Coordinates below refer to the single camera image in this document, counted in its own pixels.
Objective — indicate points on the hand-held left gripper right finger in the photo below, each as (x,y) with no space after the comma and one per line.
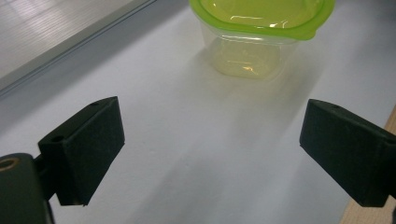
(348,149)

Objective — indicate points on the green-lidded clear plastic container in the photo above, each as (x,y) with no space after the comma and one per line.
(249,40)

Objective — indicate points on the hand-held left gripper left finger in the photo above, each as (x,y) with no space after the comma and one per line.
(90,149)

